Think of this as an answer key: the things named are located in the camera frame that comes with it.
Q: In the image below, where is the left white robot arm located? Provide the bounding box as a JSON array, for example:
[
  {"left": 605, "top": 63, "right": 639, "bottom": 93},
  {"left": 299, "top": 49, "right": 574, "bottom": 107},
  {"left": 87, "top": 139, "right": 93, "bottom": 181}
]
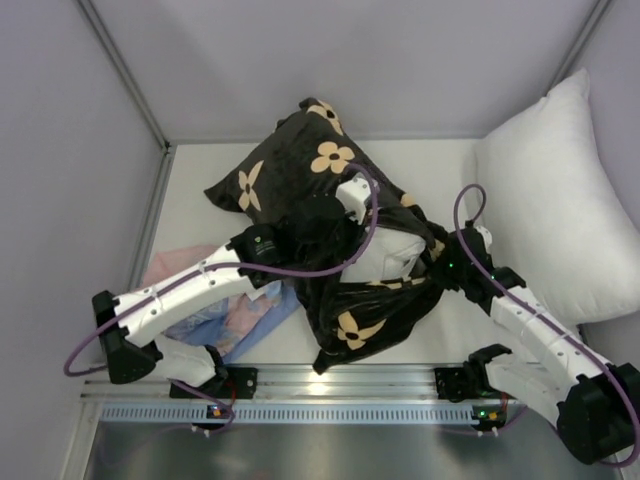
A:
[{"left": 92, "top": 195, "right": 377, "bottom": 390}]

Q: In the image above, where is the right aluminium frame post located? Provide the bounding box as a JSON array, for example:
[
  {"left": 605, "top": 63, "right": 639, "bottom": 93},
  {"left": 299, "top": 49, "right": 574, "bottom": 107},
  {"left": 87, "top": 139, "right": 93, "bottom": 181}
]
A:
[{"left": 544, "top": 0, "right": 617, "bottom": 93}]

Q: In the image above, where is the black floral pillowcase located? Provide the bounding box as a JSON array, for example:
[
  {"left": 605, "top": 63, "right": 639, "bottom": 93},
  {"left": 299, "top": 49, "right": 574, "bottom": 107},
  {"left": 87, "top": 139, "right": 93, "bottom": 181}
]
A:
[{"left": 204, "top": 98, "right": 448, "bottom": 374}]

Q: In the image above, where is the pink cloth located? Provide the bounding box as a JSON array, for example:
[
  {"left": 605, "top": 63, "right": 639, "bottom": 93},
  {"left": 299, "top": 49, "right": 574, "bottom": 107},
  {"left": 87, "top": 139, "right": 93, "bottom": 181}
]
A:
[{"left": 140, "top": 245, "right": 218, "bottom": 288}]

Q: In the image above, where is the blue patterned cloth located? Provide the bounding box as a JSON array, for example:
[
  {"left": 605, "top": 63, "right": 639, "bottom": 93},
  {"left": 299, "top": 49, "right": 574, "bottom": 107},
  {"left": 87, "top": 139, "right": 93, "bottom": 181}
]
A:
[{"left": 164, "top": 281, "right": 300, "bottom": 363}]

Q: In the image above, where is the slotted grey cable duct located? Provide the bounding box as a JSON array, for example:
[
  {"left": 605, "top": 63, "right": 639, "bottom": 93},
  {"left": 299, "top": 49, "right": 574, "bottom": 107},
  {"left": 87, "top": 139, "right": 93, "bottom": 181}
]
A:
[{"left": 100, "top": 402, "right": 500, "bottom": 425}]

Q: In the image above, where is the left aluminium frame post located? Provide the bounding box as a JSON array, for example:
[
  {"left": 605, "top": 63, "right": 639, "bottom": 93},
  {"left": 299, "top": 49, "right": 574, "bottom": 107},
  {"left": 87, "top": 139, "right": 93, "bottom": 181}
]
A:
[{"left": 74, "top": 0, "right": 176, "bottom": 151}]

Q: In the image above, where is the large white pillow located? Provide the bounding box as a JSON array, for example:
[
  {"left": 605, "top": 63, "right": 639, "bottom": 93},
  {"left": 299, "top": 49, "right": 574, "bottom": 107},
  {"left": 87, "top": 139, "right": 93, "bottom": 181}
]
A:
[{"left": 475, "top": 69, "right": 639, "bottom": 325}]

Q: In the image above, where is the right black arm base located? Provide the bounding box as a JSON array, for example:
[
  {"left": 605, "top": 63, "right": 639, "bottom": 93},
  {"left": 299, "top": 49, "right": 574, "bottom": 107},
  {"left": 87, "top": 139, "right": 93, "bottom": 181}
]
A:
[{"left": 434, "top": 344, "right": 512, "bottom": 403}]

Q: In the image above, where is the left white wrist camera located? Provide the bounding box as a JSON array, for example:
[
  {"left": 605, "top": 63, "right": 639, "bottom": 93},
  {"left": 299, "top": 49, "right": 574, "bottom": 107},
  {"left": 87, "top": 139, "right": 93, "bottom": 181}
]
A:
[{"left": 335, "top": 173, "right": 372, "bottom": 225}]

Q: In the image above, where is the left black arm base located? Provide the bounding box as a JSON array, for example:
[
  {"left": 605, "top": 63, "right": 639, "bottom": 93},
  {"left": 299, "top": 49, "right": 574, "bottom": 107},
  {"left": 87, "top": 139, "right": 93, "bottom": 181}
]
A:
[{"left": 194, "top": 366, "right": 259, "bottom": 400}]

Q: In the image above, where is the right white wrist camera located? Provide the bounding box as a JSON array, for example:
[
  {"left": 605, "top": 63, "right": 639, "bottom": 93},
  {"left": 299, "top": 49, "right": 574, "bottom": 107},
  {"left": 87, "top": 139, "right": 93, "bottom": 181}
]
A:
[{"left": 473, "top": 225, "right": 493, "bottom": 251}]

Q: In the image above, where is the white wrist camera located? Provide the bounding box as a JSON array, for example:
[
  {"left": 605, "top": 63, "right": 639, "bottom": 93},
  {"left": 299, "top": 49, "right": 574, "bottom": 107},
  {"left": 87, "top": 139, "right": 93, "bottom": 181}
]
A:
[
  {"left": 473, "top": 225, "right": 493, "bottom": 251},
  {"left": 335, "top": 173, "right": 372, "bottom": 225}
]

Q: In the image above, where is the aluminium frame post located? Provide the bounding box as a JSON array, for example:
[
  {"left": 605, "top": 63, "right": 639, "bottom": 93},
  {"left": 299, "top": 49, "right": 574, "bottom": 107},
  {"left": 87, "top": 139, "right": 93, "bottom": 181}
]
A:
[
  {"left": 544, "top": 0, "right": 617, "bottom": 93},
  {"left": 74, "top": 0, "right": 176, "bottom": 151}
]

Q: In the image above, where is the aluminium mounting rail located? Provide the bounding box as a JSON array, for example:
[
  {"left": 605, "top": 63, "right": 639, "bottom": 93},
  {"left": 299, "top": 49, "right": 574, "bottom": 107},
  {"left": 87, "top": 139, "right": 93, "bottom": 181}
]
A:
[{"left": 82, "top": 363, "right": 481, "bottom": 401}]

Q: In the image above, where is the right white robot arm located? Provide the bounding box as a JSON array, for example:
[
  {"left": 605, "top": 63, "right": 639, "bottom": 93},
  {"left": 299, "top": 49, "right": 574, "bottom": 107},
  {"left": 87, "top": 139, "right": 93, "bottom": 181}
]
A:
[{"left": 431, "top": 222, "right": 639, "bottom": 465}]

